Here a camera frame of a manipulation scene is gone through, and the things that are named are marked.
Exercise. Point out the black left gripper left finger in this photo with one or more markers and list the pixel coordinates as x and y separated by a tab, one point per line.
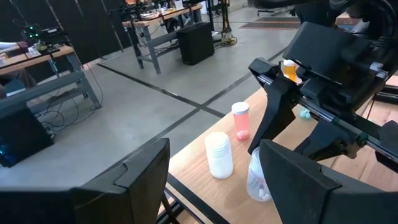
133	193

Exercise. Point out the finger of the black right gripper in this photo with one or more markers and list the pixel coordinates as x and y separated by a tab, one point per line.
278	109
332	140

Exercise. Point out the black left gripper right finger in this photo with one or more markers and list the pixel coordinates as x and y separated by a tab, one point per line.
311	202

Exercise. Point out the large teal pill bottle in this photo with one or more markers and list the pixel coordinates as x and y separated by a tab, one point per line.
304	114

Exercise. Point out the pink pill bottle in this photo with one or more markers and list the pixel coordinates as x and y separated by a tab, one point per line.
241	123

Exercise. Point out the medium orange pill bottle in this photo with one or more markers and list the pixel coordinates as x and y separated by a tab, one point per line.
289	71

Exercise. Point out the clear bottle white cap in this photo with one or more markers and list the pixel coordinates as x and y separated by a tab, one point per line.
255	183

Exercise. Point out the white opaque plastic bottle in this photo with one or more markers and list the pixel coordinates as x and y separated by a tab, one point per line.
219	155

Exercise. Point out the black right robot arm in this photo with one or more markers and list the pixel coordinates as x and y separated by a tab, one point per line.
382	28

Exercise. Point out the dark floor mat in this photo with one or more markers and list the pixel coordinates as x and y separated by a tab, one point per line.
267	23

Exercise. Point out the black computer case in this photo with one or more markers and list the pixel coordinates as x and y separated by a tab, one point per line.
196	43

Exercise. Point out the black box blue light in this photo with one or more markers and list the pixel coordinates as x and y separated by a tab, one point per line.
21	140

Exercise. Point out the wooden desk grey legs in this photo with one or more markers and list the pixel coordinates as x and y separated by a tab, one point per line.
161	20
46	59

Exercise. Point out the black partition panels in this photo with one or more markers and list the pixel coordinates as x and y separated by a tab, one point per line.
93	18

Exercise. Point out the device with green lights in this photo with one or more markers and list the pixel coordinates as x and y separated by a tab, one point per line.
40	32

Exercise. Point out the black right wrist camera housing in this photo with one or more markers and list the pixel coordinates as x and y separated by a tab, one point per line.
323	46

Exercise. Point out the wooden shelf black metal frame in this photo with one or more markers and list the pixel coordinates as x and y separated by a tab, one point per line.
217	199

